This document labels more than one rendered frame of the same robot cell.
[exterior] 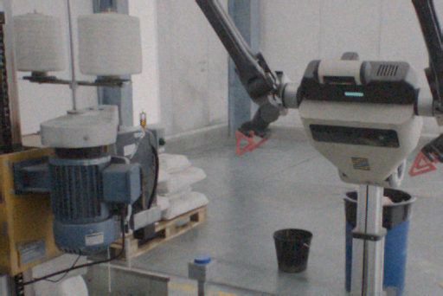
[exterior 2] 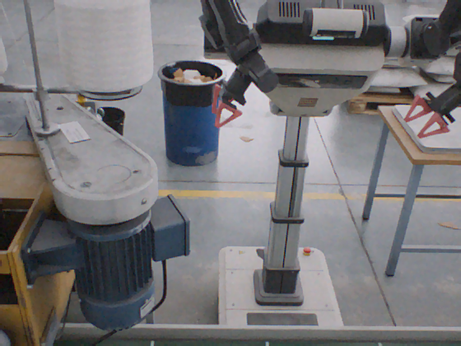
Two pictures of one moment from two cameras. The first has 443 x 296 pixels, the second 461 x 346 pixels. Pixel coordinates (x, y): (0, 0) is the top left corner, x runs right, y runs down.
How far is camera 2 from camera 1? 1.07 m
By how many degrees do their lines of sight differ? 32
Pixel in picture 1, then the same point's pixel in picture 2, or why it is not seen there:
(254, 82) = (242, 44)
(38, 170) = (59, 248)
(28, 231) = (43, 315)
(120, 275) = not seen: hidden behind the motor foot
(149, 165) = not seen: hidden behind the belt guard
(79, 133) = (137, 199)
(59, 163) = (103, 239)
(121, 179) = (178, 232)
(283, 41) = not seen: outside the picture
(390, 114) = (362, 59)
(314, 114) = (278, 63)
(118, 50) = (139, 53)
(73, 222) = (122, 299)
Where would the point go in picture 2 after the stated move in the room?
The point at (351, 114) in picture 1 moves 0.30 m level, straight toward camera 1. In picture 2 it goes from (321, 61) to (379, 100)
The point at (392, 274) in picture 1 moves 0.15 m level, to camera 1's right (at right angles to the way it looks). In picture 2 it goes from (212, 142) to (231, 138)
